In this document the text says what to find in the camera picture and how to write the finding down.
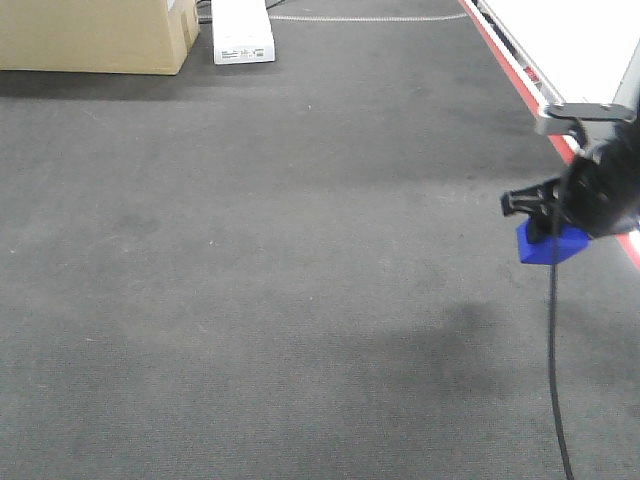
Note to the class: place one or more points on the blue plastic block part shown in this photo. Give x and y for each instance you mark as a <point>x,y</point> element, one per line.
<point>570,242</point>

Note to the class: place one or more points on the white long carton box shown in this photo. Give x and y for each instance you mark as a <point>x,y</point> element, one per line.
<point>241,32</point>

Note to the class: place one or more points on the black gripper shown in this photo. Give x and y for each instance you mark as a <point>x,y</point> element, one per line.
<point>597,194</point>

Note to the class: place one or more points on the silver metal bracket bar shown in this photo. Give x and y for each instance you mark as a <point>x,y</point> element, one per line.
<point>560,118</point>

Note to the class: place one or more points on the brown cardboard box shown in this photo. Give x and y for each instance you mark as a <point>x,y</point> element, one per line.
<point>123,37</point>

